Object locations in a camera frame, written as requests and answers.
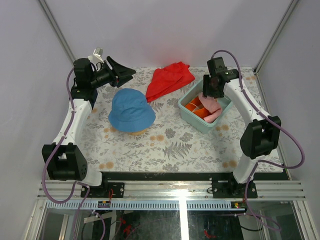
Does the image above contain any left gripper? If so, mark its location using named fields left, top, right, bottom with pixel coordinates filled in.
left=89, top=56, right=135, bottom=89

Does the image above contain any pink hat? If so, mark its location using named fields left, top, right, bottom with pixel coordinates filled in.
left=198, top=92, right=223, bottom=124

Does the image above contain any orange hat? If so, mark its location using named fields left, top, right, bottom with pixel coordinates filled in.
left=185, top=97, right=208, bottom=119

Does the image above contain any blue bucket hat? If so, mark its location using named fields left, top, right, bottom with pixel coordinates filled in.
left=108, top=88, right=156, bottom=133

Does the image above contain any teal plastic bin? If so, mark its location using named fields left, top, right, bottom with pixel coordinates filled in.
left=178, top=80, right=233, bottom=134

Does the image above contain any red cloth hat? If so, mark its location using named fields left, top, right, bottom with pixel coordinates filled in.
left=145, top=61, right=195, bottom=103

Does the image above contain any wooden hat stand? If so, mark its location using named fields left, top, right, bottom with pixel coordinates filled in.
left=129, top=128, right=148, bottom=136

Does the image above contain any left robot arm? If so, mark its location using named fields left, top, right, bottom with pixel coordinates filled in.
left=41, top=55, right=136, bottom=202

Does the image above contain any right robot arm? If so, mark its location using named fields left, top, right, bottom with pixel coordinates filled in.
left=203, top=57, right=281, bottom=199

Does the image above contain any floral table mat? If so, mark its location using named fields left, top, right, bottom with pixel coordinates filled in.
left=77, top=66, right=286, bottom=173

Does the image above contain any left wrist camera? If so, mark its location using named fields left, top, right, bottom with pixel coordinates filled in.
left=88, top=47, right=104, bottom=64

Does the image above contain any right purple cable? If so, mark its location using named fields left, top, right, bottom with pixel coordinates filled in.
left=212, top=49, right=306, bottom=232

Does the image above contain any purple cable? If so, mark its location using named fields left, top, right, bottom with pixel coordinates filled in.
left=212, top=49, right=306, bottom=232
left=41, top=67, right=107, bottom=240

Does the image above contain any left corner aluminium post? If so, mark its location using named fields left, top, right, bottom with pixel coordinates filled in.
left=37, top=0, right=76, bottom=64

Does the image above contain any corner aluminium post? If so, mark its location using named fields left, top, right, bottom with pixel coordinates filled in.
left=37, top=0, right=76, bottom=64
left=253, top=0, right=300, bottom=75

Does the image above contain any right corner aluminium post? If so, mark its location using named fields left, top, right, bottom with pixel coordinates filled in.
left=253, top=0, right=300, bottom=75

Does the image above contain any aluminium rail frame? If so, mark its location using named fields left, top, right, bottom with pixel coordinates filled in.
left=24, top=171, right=320, bottom=240

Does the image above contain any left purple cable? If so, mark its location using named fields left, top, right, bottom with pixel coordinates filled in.
left=41, top=67, right=107, bottom=240

